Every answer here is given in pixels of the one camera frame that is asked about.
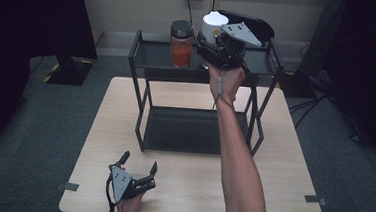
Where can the black chair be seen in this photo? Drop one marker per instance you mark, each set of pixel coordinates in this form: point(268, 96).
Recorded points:
point(264, 30)

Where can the grey tape piece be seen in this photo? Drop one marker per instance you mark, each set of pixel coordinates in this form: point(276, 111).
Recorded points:
point(70, 186)
point(314, 199)

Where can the person's left hand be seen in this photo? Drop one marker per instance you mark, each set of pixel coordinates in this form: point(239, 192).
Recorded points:
point(130, 209)

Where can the black stand base striped tape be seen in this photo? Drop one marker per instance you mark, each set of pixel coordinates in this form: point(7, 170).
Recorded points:
point(69, 72)
point(296, 85)

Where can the black curtain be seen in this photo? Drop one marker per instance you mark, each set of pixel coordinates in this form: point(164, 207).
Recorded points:
point(20, 40)
point(372, 65)

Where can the glass jar with orange contents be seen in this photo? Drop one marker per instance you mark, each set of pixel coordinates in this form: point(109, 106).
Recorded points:
point(181, 45)

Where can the white lidded container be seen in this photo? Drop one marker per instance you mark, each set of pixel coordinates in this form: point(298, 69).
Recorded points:
point(214, 21)

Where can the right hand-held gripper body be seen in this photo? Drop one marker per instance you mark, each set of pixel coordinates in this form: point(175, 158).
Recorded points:
point(226, 50)

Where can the grey upright panel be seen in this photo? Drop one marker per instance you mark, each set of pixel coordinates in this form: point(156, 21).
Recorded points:
point(323, 35)

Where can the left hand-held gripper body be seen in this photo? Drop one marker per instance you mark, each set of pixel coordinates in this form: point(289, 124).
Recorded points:
point(120, 181)

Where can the person's right hand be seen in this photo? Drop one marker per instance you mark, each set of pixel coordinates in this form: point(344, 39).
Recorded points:
point(227, 82)

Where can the black metal two-tier shelf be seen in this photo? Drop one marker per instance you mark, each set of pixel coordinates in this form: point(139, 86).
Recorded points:
point(180, 132)

